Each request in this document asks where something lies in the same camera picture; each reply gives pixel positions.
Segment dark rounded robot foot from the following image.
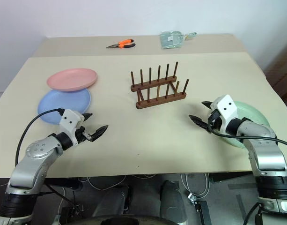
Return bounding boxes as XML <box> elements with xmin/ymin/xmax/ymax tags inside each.
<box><xmin>93</xmin><ymin>185</ymin><xmax>132</xmax><ymax>218</ymax></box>
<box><xmin>159</xmin><ymin>180</ymin><xmax>188</xmax><ymax>222</ymax></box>

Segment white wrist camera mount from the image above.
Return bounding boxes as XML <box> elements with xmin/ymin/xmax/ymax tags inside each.
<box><xmin>210</xmin><ymin>95</ymin><xmax>238</xmax><ymax>135</ymax></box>
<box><xmin>59</xmin><ymin>109</ymin><xmax>85</xmax><ymax>146</ymax></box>

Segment white floor cable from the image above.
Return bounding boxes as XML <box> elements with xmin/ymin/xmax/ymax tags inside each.
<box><xmin>180</xmin><ymin>172</ymin><xmax>210</xmax><ymax>200</ymax></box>

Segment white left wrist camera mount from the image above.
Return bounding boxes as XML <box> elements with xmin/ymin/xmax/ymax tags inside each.
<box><xmin>59</xmin><ymin>109</ymin><xmax>85</xmax><ymax>146</ymax></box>

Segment orange handled pliers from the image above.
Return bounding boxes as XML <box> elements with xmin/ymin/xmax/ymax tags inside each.
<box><xmin>106</xmin><ymin>39</ymin><xmax>136</xmax><ymax>50</ymax></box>

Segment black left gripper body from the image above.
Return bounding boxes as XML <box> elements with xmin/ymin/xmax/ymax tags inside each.
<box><xmin>74</xmin><ymin>126</ymin><xmax>95</xmax><ymax>143</ymax></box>

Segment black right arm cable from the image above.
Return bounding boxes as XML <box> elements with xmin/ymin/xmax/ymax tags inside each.
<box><xmin>207</xmin><ymin>118</ymin><xmax>287</xmax><ymax>150</ymax></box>

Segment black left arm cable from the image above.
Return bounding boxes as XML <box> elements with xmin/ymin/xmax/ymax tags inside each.
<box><xmin>15</xmin><ymin>108</ymin><xmax>64</xmax><ymax>165</ymax></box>

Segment blue plate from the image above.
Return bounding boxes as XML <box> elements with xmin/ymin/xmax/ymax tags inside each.
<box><xmin>37</xmin><ymin>88</ymin><xmax>92</xmax><ymax>125</ymax></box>

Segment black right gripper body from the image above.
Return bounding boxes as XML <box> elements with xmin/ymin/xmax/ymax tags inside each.
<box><xmin>206</xmin><ymin>110</ymin><xmax>223</xmax><ymax>135</ymax></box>

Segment clear plastic bag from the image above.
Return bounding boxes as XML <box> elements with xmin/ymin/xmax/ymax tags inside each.
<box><xmin>159</xmin><ymin>31</ymin><xmax>198</xmax><ymax>50</ymax></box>

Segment green plate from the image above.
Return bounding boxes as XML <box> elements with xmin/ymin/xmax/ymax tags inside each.
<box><xmin>218</xmin><ymin>100</ymin><xmax>271</xmax><ymax>149</ymax></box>

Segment wooden dish rack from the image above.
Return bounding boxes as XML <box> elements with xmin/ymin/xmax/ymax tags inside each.
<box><xmin>130</xmin><ymin>61</ymin><xmax>190</xmax><ymax>110</ymax></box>

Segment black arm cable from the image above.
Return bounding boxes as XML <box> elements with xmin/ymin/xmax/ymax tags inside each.
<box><xmin>15</xmin><ymin>108</ymin><xmax>64</xmax><ymax>165</ymax></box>
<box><xmin>207</xmin><ymin>118</ymin><xmax>287</xmax><ymax>150</ymax></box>

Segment pink plate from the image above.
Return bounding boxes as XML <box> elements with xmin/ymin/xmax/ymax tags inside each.
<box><xmin>46</xmin><ymin>68</ymin><xmax>98</xmax><ymax>92</ymax></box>

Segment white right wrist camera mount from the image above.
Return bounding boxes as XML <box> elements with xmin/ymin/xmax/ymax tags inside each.
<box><xmin>210</xmin><ymin>95</ymin><xmax>238</xmax><ymax>135</ymax></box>

